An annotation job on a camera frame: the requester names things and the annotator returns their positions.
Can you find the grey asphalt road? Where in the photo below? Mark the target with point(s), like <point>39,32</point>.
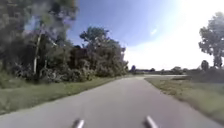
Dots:
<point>120,103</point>

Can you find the row of trees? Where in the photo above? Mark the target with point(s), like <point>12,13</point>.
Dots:
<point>60,53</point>

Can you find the robot's own part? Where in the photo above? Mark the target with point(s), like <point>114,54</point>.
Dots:
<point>150,122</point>
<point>79,124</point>

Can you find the grass verge with trees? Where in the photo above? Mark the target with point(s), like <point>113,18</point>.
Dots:
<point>40,93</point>

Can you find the open grass verge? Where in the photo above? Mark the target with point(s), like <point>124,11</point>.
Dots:
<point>196,93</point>

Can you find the tall sparse tree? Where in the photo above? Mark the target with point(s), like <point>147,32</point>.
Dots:
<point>215,38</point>

